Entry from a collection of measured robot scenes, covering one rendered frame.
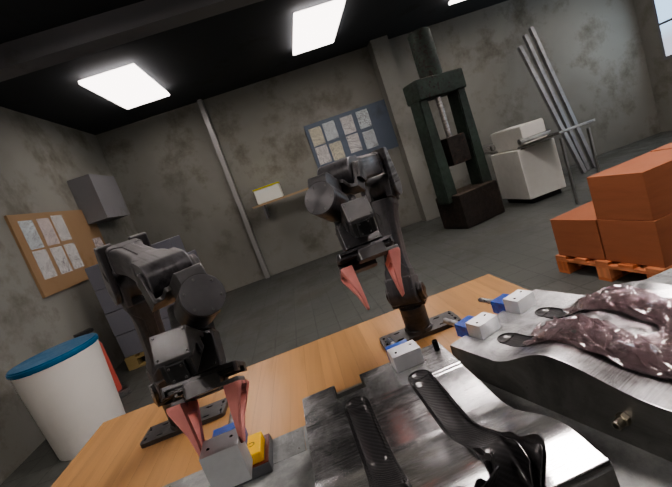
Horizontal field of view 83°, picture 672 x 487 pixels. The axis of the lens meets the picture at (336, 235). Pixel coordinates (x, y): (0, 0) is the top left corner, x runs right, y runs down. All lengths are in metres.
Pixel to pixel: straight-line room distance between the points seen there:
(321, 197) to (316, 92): 6.25
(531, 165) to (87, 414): 5.47
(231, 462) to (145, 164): 6.61
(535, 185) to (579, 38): 3.71
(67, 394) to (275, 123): 4.87
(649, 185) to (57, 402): 3.89
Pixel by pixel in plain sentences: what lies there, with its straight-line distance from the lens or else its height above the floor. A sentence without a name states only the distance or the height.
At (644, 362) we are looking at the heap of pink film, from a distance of 0.62.
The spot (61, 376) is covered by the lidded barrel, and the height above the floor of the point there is 0.58.
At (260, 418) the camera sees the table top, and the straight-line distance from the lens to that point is 0.92.
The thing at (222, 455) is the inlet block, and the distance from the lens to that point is 0.57.
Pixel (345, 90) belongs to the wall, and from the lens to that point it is 6.92.
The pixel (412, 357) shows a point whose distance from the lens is 0.68.
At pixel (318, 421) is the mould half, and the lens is 0.64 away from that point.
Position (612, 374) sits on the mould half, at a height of 0.88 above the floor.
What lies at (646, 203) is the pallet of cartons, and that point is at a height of 0.52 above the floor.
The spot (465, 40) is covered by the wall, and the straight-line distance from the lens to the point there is 7.76.
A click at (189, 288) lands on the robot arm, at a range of 0.52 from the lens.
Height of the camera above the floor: 1.23
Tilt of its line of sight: 8 degrees down
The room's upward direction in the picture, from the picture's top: 19 degrees counter-clockwise
